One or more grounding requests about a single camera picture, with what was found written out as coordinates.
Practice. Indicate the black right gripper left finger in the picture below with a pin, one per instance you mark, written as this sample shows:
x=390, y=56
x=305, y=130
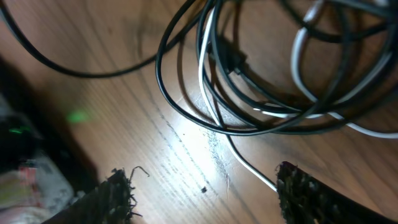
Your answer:
x=111, y=201

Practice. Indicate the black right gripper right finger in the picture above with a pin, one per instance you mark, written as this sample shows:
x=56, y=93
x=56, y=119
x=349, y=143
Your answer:
x=304, y=199

